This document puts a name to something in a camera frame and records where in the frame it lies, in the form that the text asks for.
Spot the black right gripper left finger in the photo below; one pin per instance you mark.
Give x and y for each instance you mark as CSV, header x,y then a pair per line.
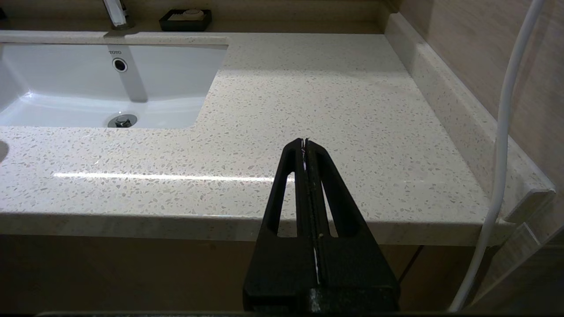
x,y
282,268

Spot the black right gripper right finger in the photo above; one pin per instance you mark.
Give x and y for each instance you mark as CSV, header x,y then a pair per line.
x,y
357,268

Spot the wooden vanity cabinet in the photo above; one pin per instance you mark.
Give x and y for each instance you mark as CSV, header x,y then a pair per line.
x,y
132,273

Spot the beige stone backsplash strip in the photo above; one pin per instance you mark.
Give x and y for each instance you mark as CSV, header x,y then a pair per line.
x,y
458,114

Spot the chrome sink drain stopper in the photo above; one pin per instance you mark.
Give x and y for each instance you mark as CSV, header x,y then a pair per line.
x,y
122,120

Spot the black soap dish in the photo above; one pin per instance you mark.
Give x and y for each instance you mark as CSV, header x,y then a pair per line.
x,y
169,24

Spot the beige soap bar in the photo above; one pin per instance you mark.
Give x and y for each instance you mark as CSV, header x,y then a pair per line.
x,y
194,13

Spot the white ceramic sink basin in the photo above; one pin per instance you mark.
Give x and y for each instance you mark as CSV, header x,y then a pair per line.
x,y
66,88

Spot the chrome sink faucet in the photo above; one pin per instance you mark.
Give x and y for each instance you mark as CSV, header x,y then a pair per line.
x,y
116,15

